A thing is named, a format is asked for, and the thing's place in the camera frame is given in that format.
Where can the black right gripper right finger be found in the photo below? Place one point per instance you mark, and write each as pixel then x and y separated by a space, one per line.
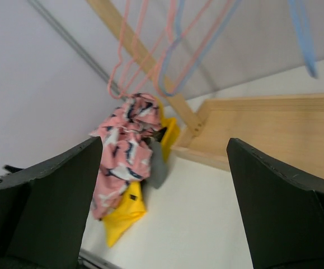
pixel 282 209

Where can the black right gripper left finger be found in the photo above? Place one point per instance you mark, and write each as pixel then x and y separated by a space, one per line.
pixel 44 208

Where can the yellow shorts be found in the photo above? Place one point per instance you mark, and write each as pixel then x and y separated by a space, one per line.
pixel 130 209

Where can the pink patterned shorts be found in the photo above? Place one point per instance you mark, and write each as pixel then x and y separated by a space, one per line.
pixel 125 157

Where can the grey shorts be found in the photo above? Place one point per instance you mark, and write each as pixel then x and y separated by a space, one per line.
pixel 159 170

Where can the blue hanger with grey shorts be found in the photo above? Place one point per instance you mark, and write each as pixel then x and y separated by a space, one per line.
pixel 205 46

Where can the wooden clothes rack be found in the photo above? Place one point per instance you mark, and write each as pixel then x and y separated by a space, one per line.
pixel 284 118

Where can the aluminium corner post left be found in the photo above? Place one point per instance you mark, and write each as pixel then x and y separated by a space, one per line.
pixel 71 41

